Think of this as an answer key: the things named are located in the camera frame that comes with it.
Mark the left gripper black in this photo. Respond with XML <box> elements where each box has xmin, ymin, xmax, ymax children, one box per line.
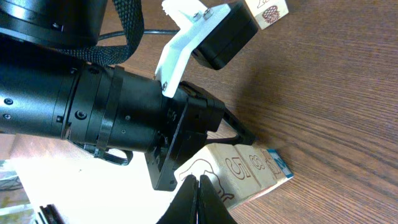
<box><xmin>145</xmin><ymin>81</ymin><xmax>256</xmax><ymax>192</ymax></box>

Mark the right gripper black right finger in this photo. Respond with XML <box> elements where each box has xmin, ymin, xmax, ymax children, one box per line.
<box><xmin>197</xmin><ymin>175</ymin><xmax>237</xmax><ymax>224</ymax></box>

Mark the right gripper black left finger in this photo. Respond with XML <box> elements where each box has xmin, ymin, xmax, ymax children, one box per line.
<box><xmin>157</xmin><ymin>175</ymin><xmax>198</xmax><ymax>224</ymax></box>

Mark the blue H wooden block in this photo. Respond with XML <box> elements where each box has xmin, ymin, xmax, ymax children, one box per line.
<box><xmin>235</xmin><ymin>144</ymin><xmax>277</xmax><ymax>195</ymax></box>

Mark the red E wooden block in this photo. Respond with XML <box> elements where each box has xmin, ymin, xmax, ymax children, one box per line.
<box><xmin>174</xmin><ymin>143</ymin><xmax>261</xmax><ymax>210</ymax></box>

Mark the wooden block red side drawing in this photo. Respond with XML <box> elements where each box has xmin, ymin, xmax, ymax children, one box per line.
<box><xmin>267</xmin><ymin>149</ymin><xmax>294</xmax><ymax>182</ymax></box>

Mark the green R wooden block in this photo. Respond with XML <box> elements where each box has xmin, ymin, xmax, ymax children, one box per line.
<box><xmin>261</xmin><ymin>149</ymin><xmax>294</xmax><ymax>185</ymax></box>

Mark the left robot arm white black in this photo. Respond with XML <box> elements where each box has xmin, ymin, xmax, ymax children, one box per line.
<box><xmin>1</xmin><ymin>1</ymin><xmax>257</xmax><ymax>191</ymax></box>

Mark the plain wooden block bird drawing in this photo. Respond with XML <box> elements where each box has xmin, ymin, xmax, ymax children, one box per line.
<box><xmin>244</xmin><ymin>0</ymin><xmax>289</xmax><ymax>30</ymax></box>

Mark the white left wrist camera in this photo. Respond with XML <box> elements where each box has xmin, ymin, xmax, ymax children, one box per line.
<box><xmin>155</xmin><ymin>0</ymin><xmax>258</xmax><ymax>98</ymax></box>

